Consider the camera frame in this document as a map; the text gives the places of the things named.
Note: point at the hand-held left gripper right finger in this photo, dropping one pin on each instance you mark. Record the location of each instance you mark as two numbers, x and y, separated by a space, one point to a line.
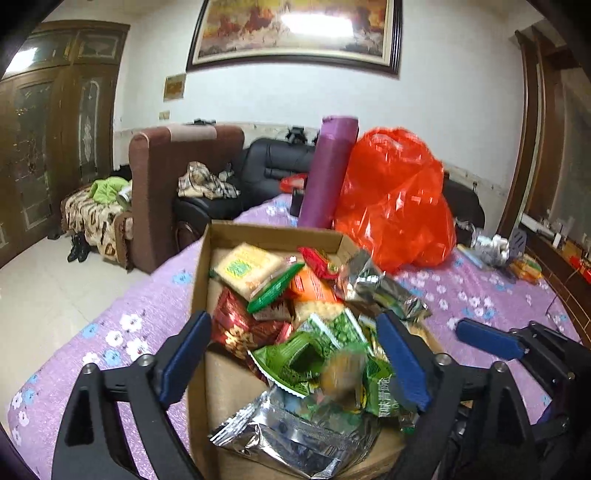
404 360

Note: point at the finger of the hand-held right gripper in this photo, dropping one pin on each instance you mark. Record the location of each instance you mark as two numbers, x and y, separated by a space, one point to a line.
485 337

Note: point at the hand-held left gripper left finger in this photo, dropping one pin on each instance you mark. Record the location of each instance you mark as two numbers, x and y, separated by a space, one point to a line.
184 355

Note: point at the pile of snack packets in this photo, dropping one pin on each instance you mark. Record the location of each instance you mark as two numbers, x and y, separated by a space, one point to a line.
323 332

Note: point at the orange cracker packet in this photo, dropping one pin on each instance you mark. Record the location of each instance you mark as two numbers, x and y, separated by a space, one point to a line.
311 286

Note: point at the cardboard box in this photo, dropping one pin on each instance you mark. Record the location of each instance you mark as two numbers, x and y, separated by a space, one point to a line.
277 233

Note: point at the purple floral tablecloth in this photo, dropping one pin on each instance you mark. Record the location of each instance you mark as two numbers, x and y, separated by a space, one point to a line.
138 300

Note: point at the thin booklet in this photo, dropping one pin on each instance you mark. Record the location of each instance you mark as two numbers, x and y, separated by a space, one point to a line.
471 258

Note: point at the orange green snack pack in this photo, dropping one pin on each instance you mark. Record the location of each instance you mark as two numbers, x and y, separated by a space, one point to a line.
526 268

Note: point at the white crumpled plastic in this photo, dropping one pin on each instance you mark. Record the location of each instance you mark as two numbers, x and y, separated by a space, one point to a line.
491 249

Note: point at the small black pouch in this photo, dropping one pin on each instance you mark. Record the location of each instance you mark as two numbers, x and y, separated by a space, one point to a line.
464 230

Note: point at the red box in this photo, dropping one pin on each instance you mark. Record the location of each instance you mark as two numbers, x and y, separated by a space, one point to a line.
581 267

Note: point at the white device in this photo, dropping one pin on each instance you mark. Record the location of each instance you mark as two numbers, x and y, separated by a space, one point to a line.
540 228

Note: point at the black boot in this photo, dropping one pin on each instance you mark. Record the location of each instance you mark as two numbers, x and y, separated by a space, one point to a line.
84 249
73 251

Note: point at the red plastic bag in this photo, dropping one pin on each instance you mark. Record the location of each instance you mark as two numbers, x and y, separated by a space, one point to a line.
392 207

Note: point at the brown armchair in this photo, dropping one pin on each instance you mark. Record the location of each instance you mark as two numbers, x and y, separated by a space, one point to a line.
157 184

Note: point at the plaid cloth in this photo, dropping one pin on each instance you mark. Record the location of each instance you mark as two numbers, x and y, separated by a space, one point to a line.
203 182

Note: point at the green cloth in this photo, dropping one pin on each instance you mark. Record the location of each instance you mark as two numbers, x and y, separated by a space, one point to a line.
106 190

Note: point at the purple thermos bottle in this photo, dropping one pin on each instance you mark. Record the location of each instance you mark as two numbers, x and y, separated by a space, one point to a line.
328 175

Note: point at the red plastic wrapper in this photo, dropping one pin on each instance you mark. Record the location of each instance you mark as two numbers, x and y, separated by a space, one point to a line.
291 183

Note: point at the wooden display cabinet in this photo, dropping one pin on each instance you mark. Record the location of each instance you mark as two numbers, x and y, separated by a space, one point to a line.
535 138

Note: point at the black leather sofa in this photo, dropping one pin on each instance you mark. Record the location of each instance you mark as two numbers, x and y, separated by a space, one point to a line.
277 161

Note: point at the wooden glass door cabinet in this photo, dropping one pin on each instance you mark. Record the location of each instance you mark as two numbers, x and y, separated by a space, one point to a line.
37 138

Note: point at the large framed painting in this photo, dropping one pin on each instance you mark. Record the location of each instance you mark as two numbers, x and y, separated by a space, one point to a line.
295 27

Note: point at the small framed wall picture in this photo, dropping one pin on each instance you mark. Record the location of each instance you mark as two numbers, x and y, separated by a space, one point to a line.
174 87

